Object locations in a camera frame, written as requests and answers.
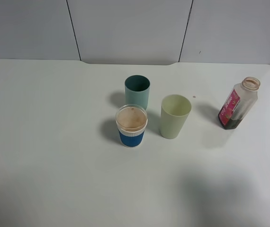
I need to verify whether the glass cup blue sleeve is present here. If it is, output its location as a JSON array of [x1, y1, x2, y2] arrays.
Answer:
[[116, 104, 148, 148]]

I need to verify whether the teal plastic cup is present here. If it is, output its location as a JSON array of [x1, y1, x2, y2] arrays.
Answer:
[[125, 75, 151, 109]]

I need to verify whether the pale green plastic cup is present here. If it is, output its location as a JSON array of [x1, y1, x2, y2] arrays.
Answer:
[[160, 94, 192, 139]]

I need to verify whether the clear drink bottle pink label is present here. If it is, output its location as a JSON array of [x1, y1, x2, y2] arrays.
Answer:
[[218, 77, 261, 130]]

